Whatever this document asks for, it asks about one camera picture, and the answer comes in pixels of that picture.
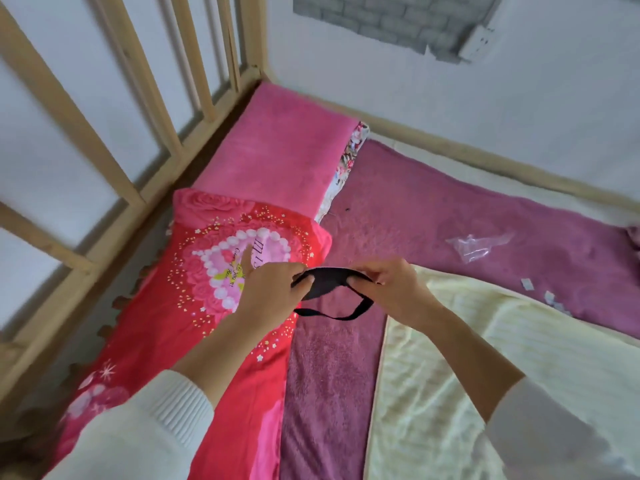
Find clear plastic bag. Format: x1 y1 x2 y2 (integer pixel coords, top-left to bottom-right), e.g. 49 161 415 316
444 232 516 266

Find torn white paper scraps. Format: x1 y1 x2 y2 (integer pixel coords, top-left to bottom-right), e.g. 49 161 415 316
543 290 574 317

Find wooden bed frame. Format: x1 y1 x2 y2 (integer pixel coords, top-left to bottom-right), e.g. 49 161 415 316
0 0 640 445

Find grey brick wallpaper patch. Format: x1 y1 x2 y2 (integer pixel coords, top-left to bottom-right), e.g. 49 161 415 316
292 0 507 64

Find brown foam puzzle mat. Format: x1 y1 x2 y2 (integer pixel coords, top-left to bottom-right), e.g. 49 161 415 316
0 210 173 460

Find floral pillowcase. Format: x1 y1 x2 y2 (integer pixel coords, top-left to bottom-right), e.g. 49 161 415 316
315 121 371 226

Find white wall socket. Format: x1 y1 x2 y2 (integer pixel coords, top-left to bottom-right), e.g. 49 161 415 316
457 24 496 63

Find pink fleece pillow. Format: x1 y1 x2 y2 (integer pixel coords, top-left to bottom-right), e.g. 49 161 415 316
191 82 361 226

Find black eye mask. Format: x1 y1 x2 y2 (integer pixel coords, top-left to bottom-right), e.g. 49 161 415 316
291 267 376 322

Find person's right forearm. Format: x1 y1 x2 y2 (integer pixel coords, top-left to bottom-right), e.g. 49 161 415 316
414 297 640 480

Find person's right hand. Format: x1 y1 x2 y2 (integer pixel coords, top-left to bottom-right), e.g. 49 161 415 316
348 257 437 331

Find person's left hand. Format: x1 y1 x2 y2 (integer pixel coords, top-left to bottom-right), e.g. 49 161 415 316
234 247 316 330

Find person's left forearm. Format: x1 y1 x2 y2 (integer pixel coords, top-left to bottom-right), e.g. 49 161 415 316
44 312 287 480

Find cream ribbed blanket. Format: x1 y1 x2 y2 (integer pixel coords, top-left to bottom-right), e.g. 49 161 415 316
366 265 640 480

